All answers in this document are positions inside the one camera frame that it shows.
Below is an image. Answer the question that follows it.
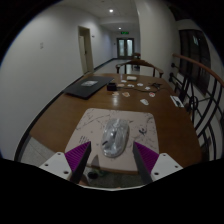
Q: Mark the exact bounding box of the wooden armchair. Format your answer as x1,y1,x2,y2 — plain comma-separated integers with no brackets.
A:
115,59,165,78

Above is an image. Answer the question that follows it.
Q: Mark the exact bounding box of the black railing with wooden handrail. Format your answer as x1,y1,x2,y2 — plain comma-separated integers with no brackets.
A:
169,53,224,159

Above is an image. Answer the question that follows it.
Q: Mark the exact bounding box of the transparent computer mouse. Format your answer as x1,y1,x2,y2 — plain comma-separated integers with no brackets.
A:
100,118,130,158

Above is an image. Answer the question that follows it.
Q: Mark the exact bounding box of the dark framed window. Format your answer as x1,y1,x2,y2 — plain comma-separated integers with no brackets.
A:
178,29,212,96

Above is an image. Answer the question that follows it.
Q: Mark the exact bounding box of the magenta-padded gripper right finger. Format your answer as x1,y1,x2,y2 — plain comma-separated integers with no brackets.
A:
132,141,184,185

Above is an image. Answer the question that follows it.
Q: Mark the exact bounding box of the small black box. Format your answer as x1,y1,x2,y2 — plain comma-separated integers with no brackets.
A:
106,82,118,92

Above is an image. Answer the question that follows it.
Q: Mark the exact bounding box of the glazed double door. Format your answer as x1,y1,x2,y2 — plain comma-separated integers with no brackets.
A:
116,37,135,60

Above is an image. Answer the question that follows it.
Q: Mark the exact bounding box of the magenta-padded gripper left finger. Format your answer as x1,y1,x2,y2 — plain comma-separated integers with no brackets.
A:
39,141,92,185

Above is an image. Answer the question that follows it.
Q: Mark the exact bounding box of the pale side door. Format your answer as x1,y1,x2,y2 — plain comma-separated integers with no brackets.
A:
77,25,95,75

